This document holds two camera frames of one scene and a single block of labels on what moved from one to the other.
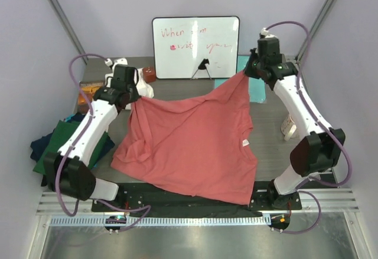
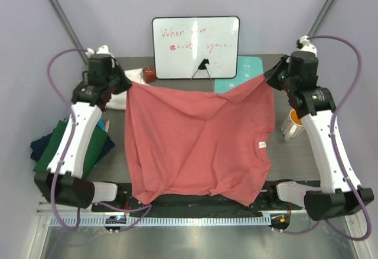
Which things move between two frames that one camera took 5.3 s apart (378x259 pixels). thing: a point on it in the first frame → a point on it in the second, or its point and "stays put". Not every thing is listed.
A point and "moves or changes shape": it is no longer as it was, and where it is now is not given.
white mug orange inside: (288, 128) stays put
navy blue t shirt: (39, 143) stays put
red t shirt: (201, 146) moves or changes shape
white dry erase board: (196, 47) stays put
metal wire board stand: (202, 65) stays put
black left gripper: (135, 95) → (126, 83)
